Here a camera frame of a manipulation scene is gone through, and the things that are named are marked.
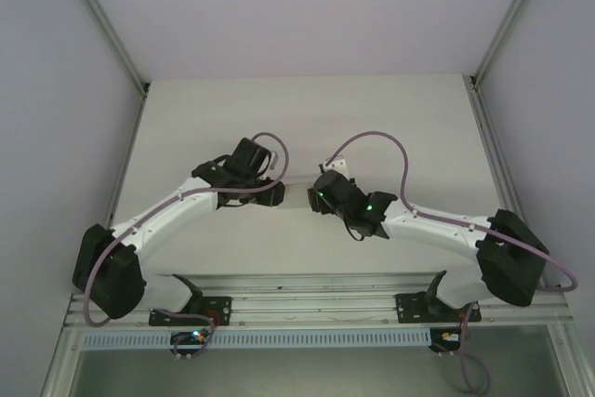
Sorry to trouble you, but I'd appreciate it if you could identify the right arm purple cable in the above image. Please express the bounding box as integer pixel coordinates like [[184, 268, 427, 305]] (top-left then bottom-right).
[[323, 130, 580, 392]]

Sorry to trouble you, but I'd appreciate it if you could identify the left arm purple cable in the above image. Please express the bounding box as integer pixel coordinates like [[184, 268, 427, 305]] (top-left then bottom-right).
[[82, 131, 292, 361]]

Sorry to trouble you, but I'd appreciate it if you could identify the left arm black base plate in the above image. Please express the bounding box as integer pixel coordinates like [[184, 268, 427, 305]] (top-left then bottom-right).
[[148, 296, 232, 327]]

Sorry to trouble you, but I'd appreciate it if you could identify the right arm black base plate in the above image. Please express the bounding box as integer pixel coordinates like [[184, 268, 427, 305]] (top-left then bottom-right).
[[395, 292, 483, 324]]

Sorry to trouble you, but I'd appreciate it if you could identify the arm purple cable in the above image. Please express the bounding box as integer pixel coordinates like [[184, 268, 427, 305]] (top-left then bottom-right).
[[323, 130, 580, 392], [82, 131, 292, 361]]

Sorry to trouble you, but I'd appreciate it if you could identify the aluminium table side rail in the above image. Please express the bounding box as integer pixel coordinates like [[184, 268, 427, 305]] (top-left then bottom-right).
[[108, 85, 151, 232], [463, 73, 524, 217]]

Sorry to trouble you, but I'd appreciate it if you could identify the aluminium lower frame bar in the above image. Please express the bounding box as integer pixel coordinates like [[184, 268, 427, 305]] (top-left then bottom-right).
[[548, 317, 595, 397], [40, 326, 85, 397]]

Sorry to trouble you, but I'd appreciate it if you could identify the light blue slotted cable duct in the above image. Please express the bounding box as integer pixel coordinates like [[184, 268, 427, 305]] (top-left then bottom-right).
[[83, 327, 431, 351]]

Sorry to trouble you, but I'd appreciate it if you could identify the white paper box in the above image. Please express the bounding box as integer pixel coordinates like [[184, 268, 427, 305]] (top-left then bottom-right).
[[278, 177, 317, 210]]

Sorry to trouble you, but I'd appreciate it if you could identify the aluminium frame post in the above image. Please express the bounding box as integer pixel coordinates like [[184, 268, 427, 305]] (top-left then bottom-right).
[[468, 0, 557, 91], [55, 0, 151, 94]]

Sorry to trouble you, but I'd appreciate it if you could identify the aluminium mounting rail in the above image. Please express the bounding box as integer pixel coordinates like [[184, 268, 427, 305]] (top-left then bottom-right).
[[64, 271, 572, 329]]

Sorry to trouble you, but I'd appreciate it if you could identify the small circuit board with LED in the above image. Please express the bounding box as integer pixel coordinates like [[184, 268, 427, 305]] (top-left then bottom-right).
[[430, 327, 469, 354], [170, 329, 210, 356]]

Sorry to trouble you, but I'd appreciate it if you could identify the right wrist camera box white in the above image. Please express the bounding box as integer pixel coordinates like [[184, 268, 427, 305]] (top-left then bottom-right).
[[318, 157, 350, 179]]

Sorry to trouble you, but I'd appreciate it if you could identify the grey metal sheet panel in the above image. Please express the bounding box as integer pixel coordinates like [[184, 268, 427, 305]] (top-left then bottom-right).
[[73, 348, 566, 397]]

